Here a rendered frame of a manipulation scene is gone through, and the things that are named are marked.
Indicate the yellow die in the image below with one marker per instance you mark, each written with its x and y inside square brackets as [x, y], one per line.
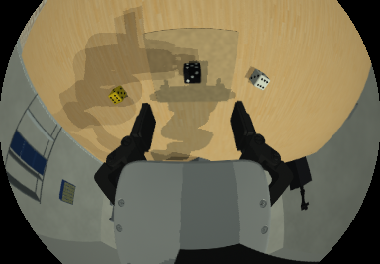
[117, 95]

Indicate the white die with black pips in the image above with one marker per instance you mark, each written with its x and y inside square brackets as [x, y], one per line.
[259, 79]

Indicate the tan fabric mat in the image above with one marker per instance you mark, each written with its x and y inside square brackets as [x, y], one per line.
[168, 50]

